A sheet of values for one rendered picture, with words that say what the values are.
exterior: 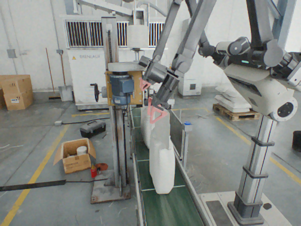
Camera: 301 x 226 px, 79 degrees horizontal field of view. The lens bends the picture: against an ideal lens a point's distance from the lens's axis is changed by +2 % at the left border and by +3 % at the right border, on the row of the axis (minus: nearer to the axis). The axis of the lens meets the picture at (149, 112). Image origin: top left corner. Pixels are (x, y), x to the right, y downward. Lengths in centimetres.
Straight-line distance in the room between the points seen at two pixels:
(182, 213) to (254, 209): 55
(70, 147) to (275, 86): 257
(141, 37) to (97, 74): 309
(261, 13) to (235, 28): 581
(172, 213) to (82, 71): 363
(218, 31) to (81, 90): 435
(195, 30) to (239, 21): 599
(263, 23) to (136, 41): 85
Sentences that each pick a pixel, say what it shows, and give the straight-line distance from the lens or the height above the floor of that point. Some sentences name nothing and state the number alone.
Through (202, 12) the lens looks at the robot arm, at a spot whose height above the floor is 166.
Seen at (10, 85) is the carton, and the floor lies 59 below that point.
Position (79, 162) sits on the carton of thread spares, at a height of 13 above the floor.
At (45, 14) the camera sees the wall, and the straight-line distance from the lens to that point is 597.
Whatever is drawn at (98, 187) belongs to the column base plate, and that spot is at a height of 2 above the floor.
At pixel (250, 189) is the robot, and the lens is 161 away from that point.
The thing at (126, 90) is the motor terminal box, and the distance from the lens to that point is 138.
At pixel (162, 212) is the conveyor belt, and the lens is 155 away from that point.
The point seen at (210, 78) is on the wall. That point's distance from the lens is 642.
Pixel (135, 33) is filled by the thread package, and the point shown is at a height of 163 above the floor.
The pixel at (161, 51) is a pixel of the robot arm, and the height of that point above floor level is 151.
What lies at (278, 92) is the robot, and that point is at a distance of 112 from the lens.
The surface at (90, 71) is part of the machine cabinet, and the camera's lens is 443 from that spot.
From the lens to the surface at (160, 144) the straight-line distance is 142.
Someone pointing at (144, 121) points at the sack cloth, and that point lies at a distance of 208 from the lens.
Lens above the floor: 156
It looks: 21 degrees down
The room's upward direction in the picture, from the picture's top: straight up
